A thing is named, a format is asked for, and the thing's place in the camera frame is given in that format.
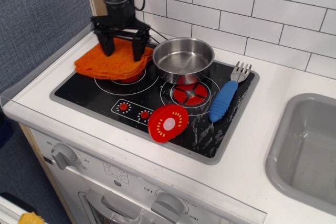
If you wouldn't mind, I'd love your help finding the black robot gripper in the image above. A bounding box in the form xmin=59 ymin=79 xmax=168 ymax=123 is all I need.
xmin=91 ymin=1 xmax=150 ymax=61

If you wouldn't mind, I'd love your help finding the orange napkin cloth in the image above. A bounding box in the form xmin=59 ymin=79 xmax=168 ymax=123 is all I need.
xmin=75 ymin=38 xmax=153 ymax=80

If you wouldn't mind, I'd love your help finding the stainless steel pot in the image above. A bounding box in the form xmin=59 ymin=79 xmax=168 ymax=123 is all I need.
xmin=145 ymin=37 xmax=215 ymax=85

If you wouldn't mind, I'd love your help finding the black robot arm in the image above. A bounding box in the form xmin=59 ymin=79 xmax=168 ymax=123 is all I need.
xmin=91 ymin=0 xmax=150 ymax=61

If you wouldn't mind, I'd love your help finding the red toy tomato half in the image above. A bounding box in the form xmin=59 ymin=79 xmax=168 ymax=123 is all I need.
xmin=148 ymin=104 xmax=189 ymax=143

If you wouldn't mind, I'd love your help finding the black toy stovetop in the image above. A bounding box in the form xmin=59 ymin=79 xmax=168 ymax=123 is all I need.
xmin=50 ymin=61 xmax=259 ymax=164

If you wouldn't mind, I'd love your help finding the grey left oven knob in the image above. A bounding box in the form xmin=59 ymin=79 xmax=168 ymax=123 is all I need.
xmin=51 ymin=143 xmax=77 ymax=170

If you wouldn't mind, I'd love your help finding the grey oven knob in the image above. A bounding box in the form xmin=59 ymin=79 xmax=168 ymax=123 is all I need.
xmin=151 ymin=193 xmax=185 ymax=223
xmin=51 ymin=143 xmax=77 ymax=170

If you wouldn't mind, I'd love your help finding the white toy oven front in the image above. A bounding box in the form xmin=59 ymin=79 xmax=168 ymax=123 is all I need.
xmin=31 ymin=130 xmax=266 ymax=223

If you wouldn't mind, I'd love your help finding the grey right oven knob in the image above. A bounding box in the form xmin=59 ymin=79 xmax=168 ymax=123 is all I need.
xmin=151 ymin=193 xmax=185 ymax=223

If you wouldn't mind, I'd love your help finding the yellow cloth at corner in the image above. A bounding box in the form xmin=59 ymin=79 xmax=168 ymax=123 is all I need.
xmin=18 ymin=212 xmax=45 ymax=224

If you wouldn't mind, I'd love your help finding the grey sink basin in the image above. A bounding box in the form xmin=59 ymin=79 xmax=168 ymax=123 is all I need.
xmin=266 ymin=93 xmax=335 ymax=215

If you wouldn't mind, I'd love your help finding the blue handled toy fork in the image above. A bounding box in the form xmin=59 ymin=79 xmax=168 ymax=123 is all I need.
xmin=209 ymin=62 xmax=251 ymax=123

